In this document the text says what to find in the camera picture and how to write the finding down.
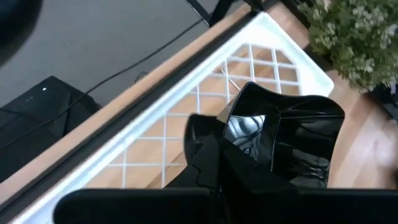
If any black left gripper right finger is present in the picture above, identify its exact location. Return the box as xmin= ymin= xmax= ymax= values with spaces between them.
xmin=222 ymin=146 xmax=398 ymax=224

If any green potted plant black pot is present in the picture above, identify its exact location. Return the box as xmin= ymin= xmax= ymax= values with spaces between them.
xmin=297 ymin=0 xmax=398 ymax=121

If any white mesh shelf rack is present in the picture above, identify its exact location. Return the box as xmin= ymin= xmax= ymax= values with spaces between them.
xmin=9 ymin=11 xmax=335 ymax=224

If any black left wrist camera cable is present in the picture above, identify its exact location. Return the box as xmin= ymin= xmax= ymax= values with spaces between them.
xmin=0 ymin=0 xmax=44 ymax=68

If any black power strip box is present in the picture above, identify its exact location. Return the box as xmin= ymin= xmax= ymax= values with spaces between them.
xmin=0 ymin=75 xmax=102 ymax=183

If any thin black power cable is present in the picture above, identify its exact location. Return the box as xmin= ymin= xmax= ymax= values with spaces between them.
xmin=67 ymin=17 xmax=214 ymax=108

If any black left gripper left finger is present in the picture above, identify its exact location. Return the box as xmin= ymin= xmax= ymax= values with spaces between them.
xmin=53 ymin=136 xmax=222 ymax=224

